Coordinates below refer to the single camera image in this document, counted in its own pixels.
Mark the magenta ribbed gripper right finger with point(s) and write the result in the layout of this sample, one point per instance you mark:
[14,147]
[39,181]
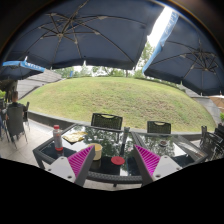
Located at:
[153,167]

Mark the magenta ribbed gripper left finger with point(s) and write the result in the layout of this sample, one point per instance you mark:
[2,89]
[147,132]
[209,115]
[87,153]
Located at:
[75,167]

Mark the beige cup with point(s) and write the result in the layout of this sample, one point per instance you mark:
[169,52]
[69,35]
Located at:
[98,151]

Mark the small ashtray on table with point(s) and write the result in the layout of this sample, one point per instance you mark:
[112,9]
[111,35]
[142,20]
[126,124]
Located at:
[163,143]

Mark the yellow menu card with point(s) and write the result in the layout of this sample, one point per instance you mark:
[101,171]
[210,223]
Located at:
[74,137]

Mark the dark glass top table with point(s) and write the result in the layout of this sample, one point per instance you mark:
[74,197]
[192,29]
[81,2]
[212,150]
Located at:
[116,165]

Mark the dark wicker chair right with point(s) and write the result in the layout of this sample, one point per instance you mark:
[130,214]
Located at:
[158,127]

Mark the clear bottle with red cap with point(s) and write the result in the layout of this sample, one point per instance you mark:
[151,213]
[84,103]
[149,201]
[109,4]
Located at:
[57,138]

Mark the dark chairs far right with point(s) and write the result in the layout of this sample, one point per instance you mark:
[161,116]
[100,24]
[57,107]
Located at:
[211,144]

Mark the grey chair behind person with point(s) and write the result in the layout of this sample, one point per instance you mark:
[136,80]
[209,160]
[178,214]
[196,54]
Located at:
[14,122]

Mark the seated person in black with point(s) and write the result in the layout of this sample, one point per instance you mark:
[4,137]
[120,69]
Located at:
[15,104]

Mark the navy parasol left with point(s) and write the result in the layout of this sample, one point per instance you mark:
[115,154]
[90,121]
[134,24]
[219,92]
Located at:
[19,70]

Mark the navy parasol right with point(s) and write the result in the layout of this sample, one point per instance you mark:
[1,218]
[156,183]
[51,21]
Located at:
[184,55]

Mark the large navy parasol centre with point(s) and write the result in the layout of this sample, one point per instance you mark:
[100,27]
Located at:
[110,33]

